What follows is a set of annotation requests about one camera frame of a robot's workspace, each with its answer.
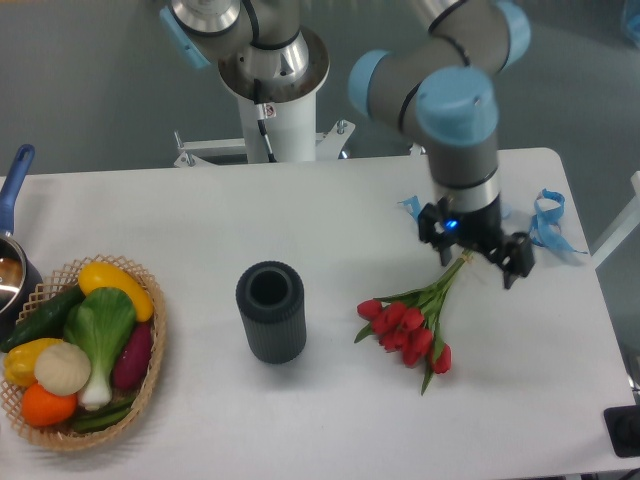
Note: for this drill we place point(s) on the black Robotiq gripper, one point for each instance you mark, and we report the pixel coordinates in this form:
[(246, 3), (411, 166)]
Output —
[(479, 231)]

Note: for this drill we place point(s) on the red tulip bouquet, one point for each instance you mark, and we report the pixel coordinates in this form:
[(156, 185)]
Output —
[(409, 323)]

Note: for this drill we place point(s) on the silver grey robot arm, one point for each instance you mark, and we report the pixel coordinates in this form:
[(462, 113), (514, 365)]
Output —
[(439, 96)]

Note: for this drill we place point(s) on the small light blue ribbon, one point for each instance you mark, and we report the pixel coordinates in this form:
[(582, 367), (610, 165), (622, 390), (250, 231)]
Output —
[(413, 206)]

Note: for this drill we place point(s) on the dark grey ribbed vase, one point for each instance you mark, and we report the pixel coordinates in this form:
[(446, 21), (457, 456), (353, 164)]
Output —
[(270, 299)]

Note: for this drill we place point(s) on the black device at edge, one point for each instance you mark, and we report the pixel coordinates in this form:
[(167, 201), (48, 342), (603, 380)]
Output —
[(623, 429)]

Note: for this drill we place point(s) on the purple sweet potato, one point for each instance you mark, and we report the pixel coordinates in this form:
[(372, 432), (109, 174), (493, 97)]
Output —
[(131, 366)]

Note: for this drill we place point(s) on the yellow squash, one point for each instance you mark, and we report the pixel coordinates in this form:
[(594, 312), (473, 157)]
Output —
[(97, 275)]

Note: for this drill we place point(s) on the green bok choy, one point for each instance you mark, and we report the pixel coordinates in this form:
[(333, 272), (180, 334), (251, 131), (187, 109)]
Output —
[(100, 326)]

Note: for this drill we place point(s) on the woven wicker basket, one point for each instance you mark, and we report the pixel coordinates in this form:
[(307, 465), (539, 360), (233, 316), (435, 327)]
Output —
[(61, 437)]

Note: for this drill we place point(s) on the green bean pods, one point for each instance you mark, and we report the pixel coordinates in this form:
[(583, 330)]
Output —
[(103, 418)]

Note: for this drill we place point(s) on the cream white garlic bulb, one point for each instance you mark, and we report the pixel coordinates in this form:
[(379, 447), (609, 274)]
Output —
[(62, 369)]

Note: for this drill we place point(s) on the dark green cucumber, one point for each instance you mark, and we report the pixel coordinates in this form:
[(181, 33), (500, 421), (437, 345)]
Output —
[(46, 321)]

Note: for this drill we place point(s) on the orange fruit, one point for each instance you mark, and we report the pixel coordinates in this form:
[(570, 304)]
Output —
[(40, 408)]

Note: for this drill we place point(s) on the yellow bell pepper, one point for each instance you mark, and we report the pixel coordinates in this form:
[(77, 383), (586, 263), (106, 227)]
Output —
[(19, 363)]

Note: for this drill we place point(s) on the white frame at right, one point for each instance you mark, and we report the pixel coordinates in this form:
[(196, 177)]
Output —
[(619, 229)]

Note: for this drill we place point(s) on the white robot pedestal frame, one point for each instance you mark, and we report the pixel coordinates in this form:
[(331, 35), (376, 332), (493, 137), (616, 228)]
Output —
[(272, 132)]

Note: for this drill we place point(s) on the blue handled steel saucepan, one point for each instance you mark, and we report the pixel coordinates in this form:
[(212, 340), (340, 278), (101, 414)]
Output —
[(19, 276)]

